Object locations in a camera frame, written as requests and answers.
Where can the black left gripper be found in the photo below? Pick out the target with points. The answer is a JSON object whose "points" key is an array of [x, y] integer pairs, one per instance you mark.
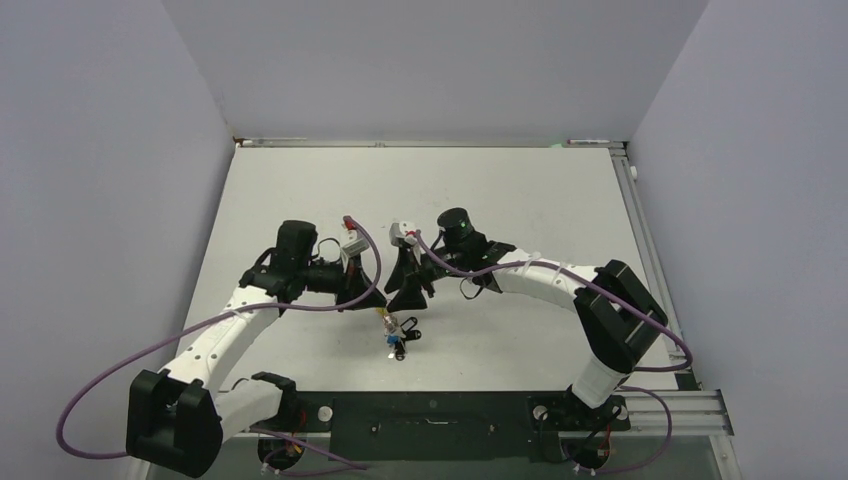
{"points": [[352, 283]]}

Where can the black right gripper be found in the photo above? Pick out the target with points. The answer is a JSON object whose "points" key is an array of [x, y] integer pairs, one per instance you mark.
{"points": [[411, 295]]}

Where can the metal key holder red handle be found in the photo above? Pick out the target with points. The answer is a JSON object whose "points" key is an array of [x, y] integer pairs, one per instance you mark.
{"points": [[398, 334]]}

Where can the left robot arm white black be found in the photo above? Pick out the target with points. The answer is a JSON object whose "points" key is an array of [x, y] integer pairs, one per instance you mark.
{"points": [[178, 418]]}

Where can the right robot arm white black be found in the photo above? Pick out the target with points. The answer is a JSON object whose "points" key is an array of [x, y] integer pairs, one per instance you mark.
{"points": [[621, 320]]}

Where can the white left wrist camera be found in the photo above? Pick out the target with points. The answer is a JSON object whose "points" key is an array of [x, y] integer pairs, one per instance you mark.
{"points": [[352, 244]]}

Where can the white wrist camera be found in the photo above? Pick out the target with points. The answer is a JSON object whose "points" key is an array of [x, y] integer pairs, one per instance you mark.
{"points": [[402, 234], [352, 244]]}

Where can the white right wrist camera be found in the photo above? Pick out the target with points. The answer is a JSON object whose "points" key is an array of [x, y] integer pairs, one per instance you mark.
{"points": [[402, 234]]}

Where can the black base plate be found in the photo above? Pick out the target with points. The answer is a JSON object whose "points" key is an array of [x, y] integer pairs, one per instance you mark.
{"points": [[448, 426]]}

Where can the aluminium frame rail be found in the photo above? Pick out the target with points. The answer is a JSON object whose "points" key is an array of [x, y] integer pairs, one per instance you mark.
{"points": [[571, 205]]}

